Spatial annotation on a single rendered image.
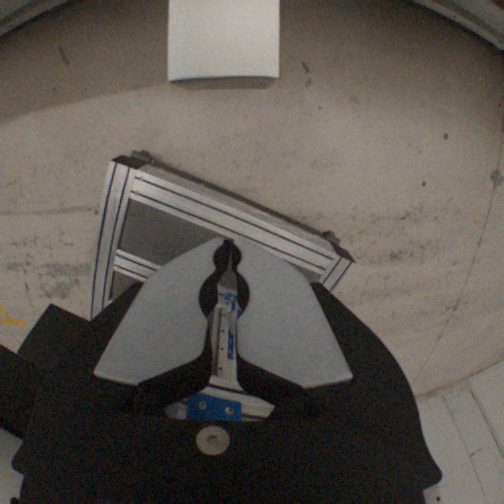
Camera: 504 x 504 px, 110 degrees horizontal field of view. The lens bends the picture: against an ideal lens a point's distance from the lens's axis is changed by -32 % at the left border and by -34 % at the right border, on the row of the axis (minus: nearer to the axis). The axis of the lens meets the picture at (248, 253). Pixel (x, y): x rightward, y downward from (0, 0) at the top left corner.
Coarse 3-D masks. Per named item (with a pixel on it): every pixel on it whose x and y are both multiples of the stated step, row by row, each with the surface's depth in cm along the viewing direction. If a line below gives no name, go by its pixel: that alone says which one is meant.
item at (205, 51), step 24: (192, 0) 5; (216, 0) 5; (240, 0) 5; (264, 0) 5; (168, 24) 5; (192, 24) 5; (216, 24) 5; (240, 24) 5; (264, 24) 5; (168, 48) 5; (192, 48) 5; (216, 48) 5; (240, 48) 5; (264, 48) 5; (168, 72) 6; (192, 72) 6; (216, 72) 6; (240, 72) 6; (264, 72) 6
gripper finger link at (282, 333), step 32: (256, 256) 10; (256, 288) 8; (288, 288) 8; (256, 320) 7; (288, 320) 7; (320, 320) 7; (256, 352) 6; (288, 352) 6; (320, 352) 6; (256, 384) 6; (288, 384) 5; (320, 384) 5
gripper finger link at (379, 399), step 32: (320, 288) 8; (352, 320) 7; (352, 352) 6; (384, 352) 6; (352, 384) 5; (384, 384) 5; (320, 416) 5; (352, 416) 4; (384, 416) 4; (416, 416) 4; (416, 448) 4
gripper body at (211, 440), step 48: (96, 432) 4; (144, 432) 4; (192, 432) 4; (240, 432) 4; (288, 432) 4; (336, 432) 4; (48, 480) 2; (96, 480) 3; (144, 480) 3; (192, 480) 3; (240, 480) 3; (288, 480) 3; (336, 480) 3; (384, 480) 3
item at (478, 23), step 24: (24, 0) 33; (48, 0) 38; (72, 0) 47; (408, 0) 50; (432, 0) 42; (456, 0) 36; (0, 24) 37; (24, 24) 47; (456, 24) 52; (480, 24) 42
